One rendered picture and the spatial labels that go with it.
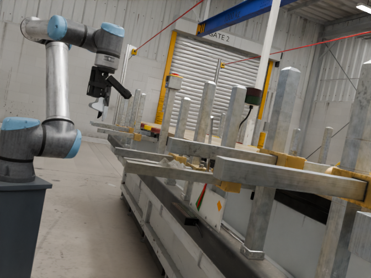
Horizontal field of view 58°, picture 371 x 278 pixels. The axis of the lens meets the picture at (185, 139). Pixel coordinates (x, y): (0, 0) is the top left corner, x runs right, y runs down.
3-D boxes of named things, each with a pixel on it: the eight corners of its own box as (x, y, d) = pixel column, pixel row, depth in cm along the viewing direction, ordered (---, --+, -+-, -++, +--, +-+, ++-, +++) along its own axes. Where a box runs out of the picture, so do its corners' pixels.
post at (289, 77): (248, 260, 82) (290, 65, 80) (241, 254, 85) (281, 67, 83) (260, 261, 83) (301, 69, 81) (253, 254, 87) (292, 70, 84)
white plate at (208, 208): (217, 232, 98) (224, 199, 97) (187, 206, 122) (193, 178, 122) (218, 233, 98) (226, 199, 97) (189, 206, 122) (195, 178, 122)
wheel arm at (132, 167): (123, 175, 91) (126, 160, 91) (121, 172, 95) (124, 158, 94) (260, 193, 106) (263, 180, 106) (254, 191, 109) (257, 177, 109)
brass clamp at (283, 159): (280, 176, 74) (285, 154, 74) (249, 165, 86) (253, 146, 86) (303, 180, 76) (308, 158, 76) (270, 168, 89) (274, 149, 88)
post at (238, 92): (206, 234, 106) (237, 84, 103) (202, 230, 109) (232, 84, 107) (216, 235, 107) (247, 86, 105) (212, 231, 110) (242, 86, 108)
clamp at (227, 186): (224, 191, 98) (228, 175, 98) (207, 181, 111) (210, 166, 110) (241, 193, 100) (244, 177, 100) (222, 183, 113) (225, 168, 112)
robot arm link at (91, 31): (79, 25, 138) (91, 22, 129) (104, 34, 146) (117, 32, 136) (75, 48, 139) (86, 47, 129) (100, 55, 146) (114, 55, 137)
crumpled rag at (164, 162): (160, 166, 93) (162, 158, 92) (154, 162, 99) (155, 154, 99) (189, 171, 96) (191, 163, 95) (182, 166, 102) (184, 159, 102)
